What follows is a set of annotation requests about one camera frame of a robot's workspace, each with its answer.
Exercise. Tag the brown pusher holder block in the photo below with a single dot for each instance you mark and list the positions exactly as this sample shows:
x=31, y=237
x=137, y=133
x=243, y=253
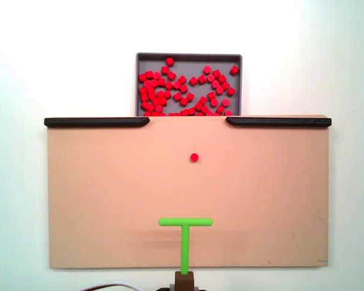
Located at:
x=185, y=282

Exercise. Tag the grey rectangular container tray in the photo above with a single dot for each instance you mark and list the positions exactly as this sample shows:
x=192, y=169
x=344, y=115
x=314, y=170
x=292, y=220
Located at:
x=194, y=62

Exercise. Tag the beige flat board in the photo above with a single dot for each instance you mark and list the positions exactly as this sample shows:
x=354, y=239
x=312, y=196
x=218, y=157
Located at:
x=109, y=182

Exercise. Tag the black edge rail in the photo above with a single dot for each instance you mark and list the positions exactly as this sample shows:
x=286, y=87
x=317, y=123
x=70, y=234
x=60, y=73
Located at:
x=279, y=122
x=94, y=122

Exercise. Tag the green T-shaped pusher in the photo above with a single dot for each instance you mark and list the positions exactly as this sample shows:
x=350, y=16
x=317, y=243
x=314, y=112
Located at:
x=185, y=242

